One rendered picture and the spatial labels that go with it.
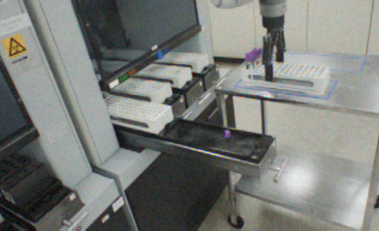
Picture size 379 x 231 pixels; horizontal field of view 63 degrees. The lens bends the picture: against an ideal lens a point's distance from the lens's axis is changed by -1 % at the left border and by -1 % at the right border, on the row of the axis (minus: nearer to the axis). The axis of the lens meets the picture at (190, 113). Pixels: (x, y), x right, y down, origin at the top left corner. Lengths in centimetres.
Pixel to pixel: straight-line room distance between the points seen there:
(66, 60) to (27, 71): 12
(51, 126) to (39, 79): 14
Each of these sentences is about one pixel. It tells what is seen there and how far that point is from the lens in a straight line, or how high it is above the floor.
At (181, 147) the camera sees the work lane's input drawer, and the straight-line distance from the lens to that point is 96.
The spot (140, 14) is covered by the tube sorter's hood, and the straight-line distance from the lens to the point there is 114.
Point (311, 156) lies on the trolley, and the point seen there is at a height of 28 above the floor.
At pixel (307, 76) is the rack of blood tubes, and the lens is 112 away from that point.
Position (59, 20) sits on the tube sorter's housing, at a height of 121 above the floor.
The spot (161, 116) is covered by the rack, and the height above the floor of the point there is 86.
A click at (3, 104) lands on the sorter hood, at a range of 85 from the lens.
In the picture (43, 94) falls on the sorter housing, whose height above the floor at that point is 105.
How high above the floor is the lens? 136
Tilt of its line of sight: 30 degrees down
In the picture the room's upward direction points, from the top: 10 degrees counter-clockwise
